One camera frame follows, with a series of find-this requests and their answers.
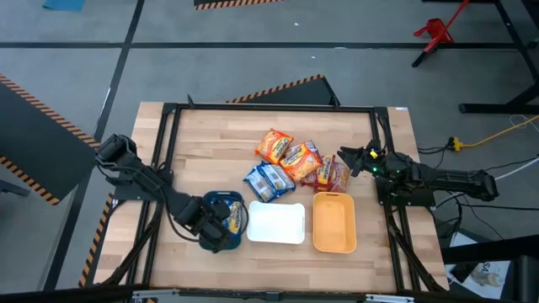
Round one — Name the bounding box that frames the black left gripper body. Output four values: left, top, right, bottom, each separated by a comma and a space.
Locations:
191, 201, 232, 249

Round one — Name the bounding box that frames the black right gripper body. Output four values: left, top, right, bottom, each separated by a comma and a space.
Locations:
356, 141, 388, 178

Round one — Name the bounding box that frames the red Maruchan ramen packet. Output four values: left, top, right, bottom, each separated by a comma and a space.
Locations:
300, 154, 337, 189
327, 161, 352, 194

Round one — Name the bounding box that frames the yellow plastic bin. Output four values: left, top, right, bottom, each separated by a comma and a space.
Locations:
312, 191, 358, 254

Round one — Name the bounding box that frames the blue Maruchan ramen packet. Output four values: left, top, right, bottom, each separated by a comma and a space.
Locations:
243, 167, 278, 204
226, 200, 245, 236
257, 161, 296, 196

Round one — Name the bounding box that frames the orange Maruchan ramen packet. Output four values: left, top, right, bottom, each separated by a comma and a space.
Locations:
254, 128, 295, 166
279, 145, 324, 183

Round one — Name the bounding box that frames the dark blue plastic bin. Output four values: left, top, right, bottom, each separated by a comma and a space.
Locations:
198, 189, 249, 253

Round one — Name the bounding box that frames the white plastic bin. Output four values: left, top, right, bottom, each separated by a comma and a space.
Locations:
246, 199, 307, 245

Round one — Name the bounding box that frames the black hazard-striped wedge panel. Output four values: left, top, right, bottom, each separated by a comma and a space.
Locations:
226, 73, 342, 107

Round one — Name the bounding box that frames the hazard tape strip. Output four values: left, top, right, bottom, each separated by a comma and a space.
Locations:
77, 192, 115, 289

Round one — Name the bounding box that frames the red metal stand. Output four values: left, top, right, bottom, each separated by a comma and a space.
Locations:
413, 0, 471, 54

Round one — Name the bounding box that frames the white printed paper sheet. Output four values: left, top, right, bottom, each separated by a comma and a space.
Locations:
445, 231, 513, 300

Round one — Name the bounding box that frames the small black hazard-striped panel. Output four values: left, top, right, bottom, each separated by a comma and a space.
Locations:
193, 0, 286, 12

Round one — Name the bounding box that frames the large black hazard-striped panel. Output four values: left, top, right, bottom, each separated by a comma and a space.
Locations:
0, 74, 102, 207

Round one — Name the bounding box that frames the blue floor mat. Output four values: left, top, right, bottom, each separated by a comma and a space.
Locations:
41, 0, 88, 13

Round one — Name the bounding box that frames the black and silver rail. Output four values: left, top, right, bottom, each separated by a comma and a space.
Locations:
0, 284, 539, 303

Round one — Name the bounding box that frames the yellow extension cable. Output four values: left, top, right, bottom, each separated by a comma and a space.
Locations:
447, 114, 539, 153

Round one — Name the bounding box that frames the black aluminium table frame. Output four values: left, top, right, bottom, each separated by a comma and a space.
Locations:
111, 95, 450, 295

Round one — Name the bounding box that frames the black desk leg frame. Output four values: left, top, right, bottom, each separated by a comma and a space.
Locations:
411, 0, 539, 115

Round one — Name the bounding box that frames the black floor cable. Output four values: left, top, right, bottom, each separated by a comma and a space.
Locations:
456, 202, 539, 212

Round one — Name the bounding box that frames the white floor cable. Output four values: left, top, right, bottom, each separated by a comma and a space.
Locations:
493, 156, 539, 182

